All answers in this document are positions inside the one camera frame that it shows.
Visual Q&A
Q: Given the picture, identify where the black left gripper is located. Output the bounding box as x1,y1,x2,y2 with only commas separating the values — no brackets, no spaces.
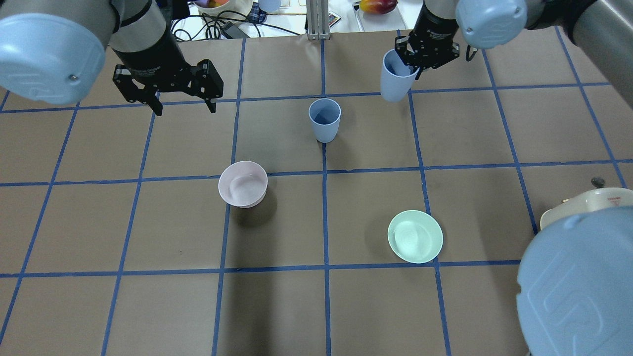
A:
112,35,224,116

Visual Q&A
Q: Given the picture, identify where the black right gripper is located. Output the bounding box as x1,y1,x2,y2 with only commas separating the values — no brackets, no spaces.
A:
396,7,460,80

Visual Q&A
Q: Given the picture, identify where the blue cup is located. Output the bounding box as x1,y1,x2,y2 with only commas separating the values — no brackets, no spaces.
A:
380,49,420,103
308,98,342,143

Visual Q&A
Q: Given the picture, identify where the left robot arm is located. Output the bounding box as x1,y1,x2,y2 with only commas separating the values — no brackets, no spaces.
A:
0,0,224,116

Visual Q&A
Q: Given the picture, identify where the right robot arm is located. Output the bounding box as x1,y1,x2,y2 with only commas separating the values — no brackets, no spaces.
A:
407,26,632,356

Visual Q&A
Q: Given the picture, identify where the red apple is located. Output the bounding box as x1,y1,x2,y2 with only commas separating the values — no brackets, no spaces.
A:
358,0,398,14

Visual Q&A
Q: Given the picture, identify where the bowl with foam blocks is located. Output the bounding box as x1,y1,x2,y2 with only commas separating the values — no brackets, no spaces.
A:
193,0,253,20

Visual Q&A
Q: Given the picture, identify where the pink bowl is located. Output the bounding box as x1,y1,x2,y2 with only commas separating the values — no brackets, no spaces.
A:
218,161,268,208

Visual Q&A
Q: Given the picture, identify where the mint green bowl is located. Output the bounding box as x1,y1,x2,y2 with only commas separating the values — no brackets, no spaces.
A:
387,210,444,264

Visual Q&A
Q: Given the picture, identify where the cream toaster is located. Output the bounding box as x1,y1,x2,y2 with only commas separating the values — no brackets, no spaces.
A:
540,187,633,229

